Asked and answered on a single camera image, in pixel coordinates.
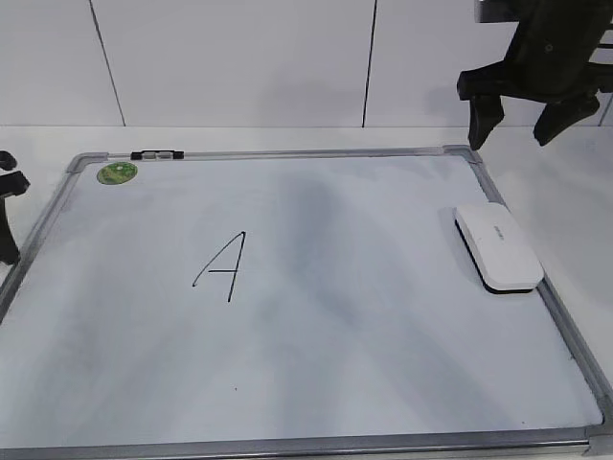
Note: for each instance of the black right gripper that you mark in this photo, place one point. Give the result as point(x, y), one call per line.
point(547, 61)

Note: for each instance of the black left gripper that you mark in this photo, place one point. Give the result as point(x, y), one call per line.
point(12, 184)

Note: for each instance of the white whiteboard eraser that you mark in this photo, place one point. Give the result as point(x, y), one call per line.
point(499, 248)

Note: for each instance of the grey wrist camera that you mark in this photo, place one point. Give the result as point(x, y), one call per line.
point(496, 11)

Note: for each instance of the whiteboard with aluminium frame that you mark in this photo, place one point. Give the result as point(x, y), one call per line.
point(313, 304)

